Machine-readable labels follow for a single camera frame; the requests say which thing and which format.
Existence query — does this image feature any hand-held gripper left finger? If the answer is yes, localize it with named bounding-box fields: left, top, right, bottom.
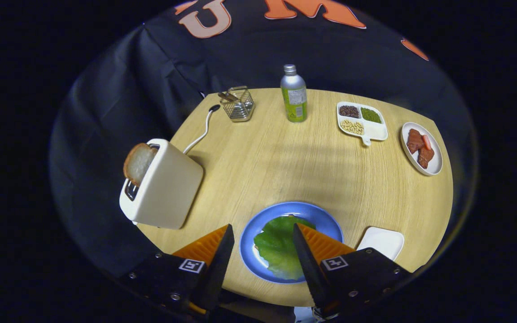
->
left=119, top=223, right=235, bottom=317

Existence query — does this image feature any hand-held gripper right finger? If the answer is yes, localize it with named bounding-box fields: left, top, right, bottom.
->
left=292, top=223, right=415, bottom=320

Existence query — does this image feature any green lettuce leaf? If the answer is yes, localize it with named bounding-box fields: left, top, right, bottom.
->
left=254, top=216, right=316, bottom=280

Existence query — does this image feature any toasted bread slice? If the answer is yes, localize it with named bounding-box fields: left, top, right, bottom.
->
left=123, top=143, right=158, bottom=187

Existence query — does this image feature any blue plate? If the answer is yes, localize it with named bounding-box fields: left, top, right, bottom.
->
left=240, top=201, right=344, bottom=284

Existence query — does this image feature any small white plate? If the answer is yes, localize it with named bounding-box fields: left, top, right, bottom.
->
left=356, top=227, right=405, bottom=262

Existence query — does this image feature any cream toaster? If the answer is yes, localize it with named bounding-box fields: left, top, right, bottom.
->
left=119, top=139, right=204, bottom=230

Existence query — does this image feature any pile of yellow soybeans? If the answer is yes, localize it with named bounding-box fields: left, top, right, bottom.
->
left=341, top=120, right=365, bottom=135

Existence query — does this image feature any white divided tray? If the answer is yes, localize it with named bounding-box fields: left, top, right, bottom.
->
left=337, top=101, right=389, bottom=147

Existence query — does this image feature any brown meat slice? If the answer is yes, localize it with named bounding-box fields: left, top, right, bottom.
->
left=418, top=147, right=435, bottom=169
left=407, top=129, right=425, bottom=154

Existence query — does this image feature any pile of green beans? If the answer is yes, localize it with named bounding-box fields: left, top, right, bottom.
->
left=360, top=107, right=382, bottom=124

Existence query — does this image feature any white oval plate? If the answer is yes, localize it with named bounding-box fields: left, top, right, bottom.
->
left=401, top=122, right=443, bottom=176

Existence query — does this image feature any silver bottle with green label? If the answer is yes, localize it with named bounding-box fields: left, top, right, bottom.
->
left=280, top=64, right=307, bottom=123

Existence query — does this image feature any white power cable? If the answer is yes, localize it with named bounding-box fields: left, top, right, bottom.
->
left=182, top=108, right=218, bottom=154

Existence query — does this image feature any metal wire basket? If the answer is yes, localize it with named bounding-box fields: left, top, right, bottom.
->
left=219, top=86, right=255, bottom=122

